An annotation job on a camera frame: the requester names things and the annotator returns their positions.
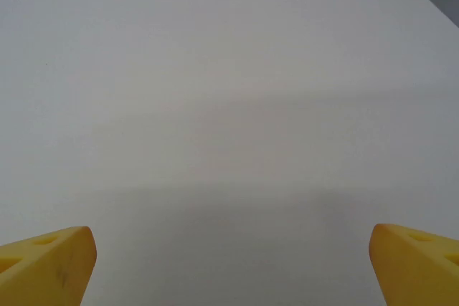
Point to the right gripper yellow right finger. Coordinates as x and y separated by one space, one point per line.
416 270

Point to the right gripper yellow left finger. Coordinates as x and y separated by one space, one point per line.
43 273

